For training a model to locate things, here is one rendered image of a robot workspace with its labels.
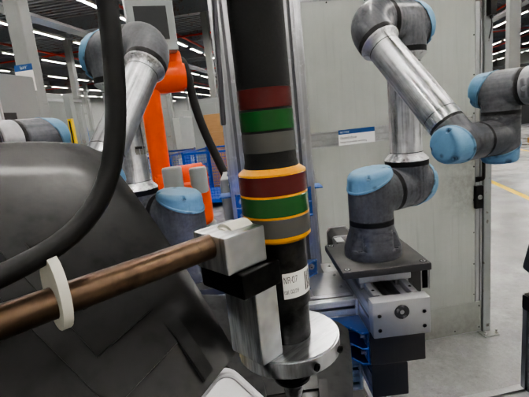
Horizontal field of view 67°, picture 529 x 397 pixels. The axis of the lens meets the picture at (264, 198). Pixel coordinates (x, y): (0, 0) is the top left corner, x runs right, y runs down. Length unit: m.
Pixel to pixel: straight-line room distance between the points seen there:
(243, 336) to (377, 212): 0.82
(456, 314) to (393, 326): 1.77
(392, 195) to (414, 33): 0.40
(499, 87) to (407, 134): 0.27
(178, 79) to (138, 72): 3.36
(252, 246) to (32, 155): 0.19
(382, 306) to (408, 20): 0.68
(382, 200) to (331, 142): 1.14
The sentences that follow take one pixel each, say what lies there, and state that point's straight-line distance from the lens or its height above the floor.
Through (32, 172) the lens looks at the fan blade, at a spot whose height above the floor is 1.41.
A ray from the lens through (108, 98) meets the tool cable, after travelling 0.20.
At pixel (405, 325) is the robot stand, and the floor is 0.93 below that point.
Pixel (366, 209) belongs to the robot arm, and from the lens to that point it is 1.05.
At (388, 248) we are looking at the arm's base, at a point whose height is 1.07.
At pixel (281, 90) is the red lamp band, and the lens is 0.24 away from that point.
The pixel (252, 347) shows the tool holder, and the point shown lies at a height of 1.29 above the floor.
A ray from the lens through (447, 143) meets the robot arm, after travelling 0.86.
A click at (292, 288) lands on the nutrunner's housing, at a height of 1.32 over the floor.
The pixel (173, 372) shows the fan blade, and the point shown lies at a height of 1.30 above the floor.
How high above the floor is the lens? 1.43
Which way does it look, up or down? 11 degrees down
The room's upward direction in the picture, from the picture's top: 6 degrees counter-clockwise
